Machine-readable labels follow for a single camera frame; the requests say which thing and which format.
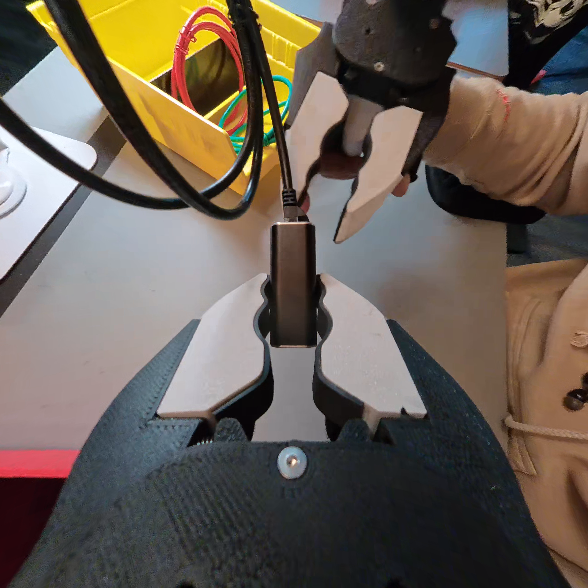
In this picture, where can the person's right hand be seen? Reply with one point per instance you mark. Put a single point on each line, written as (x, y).
(337, 165)

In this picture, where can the white office table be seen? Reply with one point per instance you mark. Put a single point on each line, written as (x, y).
(477, 32)

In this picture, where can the black office chair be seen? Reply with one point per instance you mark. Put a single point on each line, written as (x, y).
(459, 197)

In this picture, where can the black bin divider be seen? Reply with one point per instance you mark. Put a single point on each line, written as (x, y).
(206, 87)

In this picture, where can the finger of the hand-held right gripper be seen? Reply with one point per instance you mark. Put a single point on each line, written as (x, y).
(386, 160)
(312, 115)

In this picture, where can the black ethernet adapter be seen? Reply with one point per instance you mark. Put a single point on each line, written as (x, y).
(294, 285)

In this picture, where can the red plastic bin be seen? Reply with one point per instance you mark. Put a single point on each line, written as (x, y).
(27, 505)

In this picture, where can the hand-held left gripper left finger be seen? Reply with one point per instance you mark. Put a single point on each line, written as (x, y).
(220, 363)

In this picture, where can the person's right forearm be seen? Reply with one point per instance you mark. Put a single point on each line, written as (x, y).
(505, 147)

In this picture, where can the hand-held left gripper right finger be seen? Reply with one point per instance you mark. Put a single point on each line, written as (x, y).
(367, 363)

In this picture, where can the yellow plastic bin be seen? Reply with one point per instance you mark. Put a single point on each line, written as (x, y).
(138, 27)

